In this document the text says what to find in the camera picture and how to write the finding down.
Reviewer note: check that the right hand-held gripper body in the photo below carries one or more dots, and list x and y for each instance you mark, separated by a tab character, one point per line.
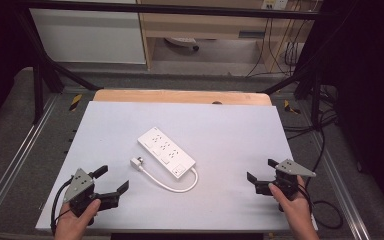
291	168

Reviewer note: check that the black metal frame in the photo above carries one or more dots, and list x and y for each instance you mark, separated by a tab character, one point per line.
180	9

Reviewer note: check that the white table cover board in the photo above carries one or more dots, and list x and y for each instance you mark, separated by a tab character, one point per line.
220	146

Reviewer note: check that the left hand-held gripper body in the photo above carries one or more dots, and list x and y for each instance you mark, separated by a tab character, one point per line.
80	186

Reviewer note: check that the white wall socket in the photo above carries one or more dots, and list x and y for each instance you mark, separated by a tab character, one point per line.
274	4

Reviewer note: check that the white plug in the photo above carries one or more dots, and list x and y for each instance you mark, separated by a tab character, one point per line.
136	163

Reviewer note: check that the person's right hand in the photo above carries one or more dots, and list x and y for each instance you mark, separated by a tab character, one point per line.
300	216

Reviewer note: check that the wooden table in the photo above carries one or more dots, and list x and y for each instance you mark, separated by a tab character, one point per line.
180	96

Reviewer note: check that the white background power strip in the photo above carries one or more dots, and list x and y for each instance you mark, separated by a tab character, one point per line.
181	41

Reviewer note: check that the aluminium floor rail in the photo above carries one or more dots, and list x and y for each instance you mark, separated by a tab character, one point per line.
340	186
16	156

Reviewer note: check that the person's left hand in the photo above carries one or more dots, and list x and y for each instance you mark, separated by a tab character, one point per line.
73	226

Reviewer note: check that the black curtain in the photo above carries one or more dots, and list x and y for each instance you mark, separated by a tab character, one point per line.
0	60
370	93

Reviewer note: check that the wooden desk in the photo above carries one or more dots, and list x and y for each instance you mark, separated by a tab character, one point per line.
206	25

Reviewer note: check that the white cabinet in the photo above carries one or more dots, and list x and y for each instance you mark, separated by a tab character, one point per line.
86	36

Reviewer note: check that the yellow black hazard tape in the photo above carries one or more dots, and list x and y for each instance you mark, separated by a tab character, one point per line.
290	107
75	102

